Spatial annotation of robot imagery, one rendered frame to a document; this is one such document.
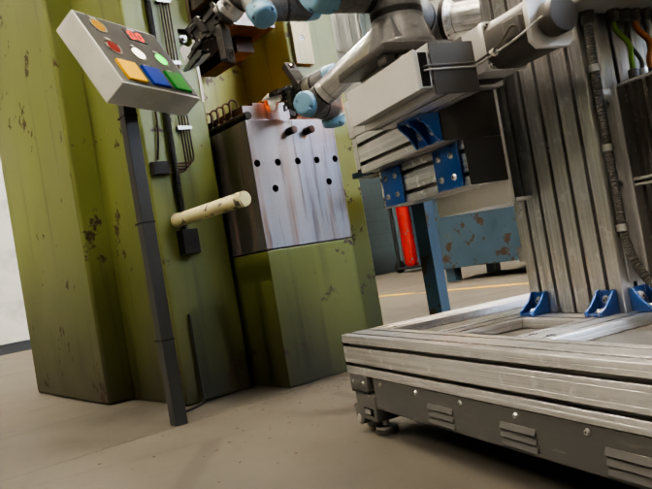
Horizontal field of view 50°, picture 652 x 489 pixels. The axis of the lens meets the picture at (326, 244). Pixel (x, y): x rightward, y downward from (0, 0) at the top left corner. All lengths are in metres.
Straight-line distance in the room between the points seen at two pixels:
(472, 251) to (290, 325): 3.98
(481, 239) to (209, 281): 3.99
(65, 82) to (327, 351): 1.41
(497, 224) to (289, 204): 3.80
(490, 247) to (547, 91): 4.74
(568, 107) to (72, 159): 1.94
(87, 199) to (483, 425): 1.94
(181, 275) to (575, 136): 1.47
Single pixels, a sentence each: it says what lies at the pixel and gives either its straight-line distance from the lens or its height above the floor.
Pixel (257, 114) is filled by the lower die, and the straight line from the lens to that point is 2.49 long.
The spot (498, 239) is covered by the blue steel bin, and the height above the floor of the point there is 0.32.
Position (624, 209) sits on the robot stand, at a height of 0.41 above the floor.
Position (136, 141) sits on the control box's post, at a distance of 2.14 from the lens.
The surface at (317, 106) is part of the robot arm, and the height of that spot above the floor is 0.86.
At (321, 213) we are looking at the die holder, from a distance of 2.49.
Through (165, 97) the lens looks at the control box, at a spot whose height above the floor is 0.95.
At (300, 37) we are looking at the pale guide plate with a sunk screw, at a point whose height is 1.29.
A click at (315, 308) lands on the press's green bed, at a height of 0.24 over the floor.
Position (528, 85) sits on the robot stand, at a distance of 1.45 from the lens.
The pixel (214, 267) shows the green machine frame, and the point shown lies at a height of 0.44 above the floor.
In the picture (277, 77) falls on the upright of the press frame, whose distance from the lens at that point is 2.89.
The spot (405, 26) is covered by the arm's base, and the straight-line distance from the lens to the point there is 1.54.
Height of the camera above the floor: 0.41
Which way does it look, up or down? 1 degrees up
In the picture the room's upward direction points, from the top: 10 degrees counter-clockwise
